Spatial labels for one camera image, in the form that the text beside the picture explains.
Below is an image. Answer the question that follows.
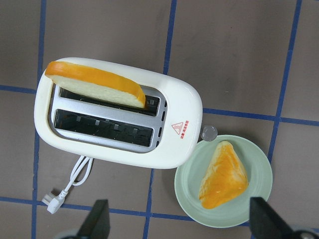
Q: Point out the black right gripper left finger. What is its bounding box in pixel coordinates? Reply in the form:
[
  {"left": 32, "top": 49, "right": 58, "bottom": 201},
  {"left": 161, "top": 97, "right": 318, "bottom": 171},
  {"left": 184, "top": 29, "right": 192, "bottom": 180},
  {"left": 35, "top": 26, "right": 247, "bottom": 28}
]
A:
[{"left": 77, "top": 199, "right": 110, "bottom": 239}]

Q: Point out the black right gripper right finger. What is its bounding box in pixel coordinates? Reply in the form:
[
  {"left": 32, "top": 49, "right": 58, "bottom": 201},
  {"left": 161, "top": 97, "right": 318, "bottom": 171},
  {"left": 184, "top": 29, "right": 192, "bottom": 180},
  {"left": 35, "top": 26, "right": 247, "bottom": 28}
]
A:
[{"left": 249, "top": 197, "right": 300, "bottom": 239}]

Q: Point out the white two-slot toaster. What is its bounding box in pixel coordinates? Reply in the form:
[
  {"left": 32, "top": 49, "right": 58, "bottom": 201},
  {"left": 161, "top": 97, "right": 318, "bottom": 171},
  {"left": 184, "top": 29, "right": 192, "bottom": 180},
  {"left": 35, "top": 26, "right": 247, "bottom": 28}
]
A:
[{"left": 34, "top": 57, "right": 203, "bottom": 169}]

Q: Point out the bread slice in toaster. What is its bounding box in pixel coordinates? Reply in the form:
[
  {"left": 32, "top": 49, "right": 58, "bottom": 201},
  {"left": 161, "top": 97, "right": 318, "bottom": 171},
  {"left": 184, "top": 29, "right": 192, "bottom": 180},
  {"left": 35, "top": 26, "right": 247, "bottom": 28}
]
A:
[{"left": 45, "top": 61, "right": 146, "bottom": 108}]

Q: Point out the pale green plate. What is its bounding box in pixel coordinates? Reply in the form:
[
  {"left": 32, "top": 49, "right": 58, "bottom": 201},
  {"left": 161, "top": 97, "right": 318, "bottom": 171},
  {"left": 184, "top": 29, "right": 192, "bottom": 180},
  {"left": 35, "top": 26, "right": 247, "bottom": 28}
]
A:
[{"left": 174, "top": 135, "right": 273, "bottom": 228}]

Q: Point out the triangular bread on plate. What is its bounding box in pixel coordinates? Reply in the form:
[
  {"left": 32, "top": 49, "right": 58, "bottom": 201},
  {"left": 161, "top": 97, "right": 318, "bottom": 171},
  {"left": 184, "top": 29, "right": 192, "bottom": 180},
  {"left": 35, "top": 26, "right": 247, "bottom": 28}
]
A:
[{"left": 198, "top": 141, "right": 249, "bottom": 209}]

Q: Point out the white toaster power cable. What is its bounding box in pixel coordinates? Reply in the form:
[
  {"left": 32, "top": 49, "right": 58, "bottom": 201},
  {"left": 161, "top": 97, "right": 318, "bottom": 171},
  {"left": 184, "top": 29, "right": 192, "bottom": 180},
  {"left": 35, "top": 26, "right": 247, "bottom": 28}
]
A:
[{"left": 41, "top": 155, "right": 92, "bottom": 215}]

